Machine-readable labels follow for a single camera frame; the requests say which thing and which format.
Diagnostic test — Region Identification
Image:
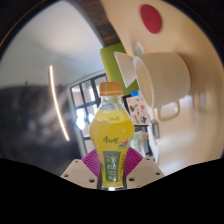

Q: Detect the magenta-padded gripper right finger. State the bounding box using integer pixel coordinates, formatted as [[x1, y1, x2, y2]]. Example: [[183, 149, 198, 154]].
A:
[[123, 146, 165, 190]]

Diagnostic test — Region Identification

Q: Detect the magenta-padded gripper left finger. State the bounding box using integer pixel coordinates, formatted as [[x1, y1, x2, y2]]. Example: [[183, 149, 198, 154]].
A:
[[60, 148, 101, 190]]

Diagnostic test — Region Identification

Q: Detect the yellow drink bottle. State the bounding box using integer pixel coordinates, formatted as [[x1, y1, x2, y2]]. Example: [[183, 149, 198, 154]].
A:
[[89, 81, 136, 191]]

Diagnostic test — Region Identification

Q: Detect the smartphone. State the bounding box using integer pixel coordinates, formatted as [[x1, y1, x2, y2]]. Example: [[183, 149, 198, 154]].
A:
[[151, 118, 161, 139]]

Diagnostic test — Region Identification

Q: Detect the group of pendant ceiling lamps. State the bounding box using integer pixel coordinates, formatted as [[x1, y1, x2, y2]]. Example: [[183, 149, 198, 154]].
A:
[[75, 108, 96, 131]]

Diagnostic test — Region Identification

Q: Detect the laptop with stickers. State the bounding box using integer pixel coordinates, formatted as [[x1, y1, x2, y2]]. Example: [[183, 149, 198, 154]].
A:
[[125, 93, 151, 126]]

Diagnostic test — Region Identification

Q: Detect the long linear ceiling light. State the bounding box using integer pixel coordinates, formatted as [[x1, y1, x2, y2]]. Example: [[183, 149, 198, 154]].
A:
[[48, 64, 71, 142]]

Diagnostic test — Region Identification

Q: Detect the white ceramic mug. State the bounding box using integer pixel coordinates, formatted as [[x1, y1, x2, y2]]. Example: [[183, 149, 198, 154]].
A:
[[132, 52, 192, 122]]

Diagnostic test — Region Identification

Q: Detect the green booth backrest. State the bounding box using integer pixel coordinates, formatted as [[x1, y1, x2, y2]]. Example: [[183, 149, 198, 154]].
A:
[[99, 42, 140, 98]]

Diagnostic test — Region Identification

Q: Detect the flat round red coaster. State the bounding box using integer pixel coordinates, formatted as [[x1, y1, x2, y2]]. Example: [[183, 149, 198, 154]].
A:
[[139, 3, 163, 35]]

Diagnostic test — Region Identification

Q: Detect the dark-framed window wall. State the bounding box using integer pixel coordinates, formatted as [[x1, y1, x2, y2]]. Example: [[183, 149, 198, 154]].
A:
[[68, 73, 109, 154]]

